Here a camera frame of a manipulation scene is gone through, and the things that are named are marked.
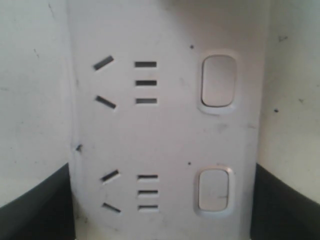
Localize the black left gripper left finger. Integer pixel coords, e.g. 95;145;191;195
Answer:
0;164;76;240

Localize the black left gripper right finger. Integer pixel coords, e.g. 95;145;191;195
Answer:
250;164;320;240

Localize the white five-outlet power strip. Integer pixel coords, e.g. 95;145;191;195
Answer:
67;0;270;240

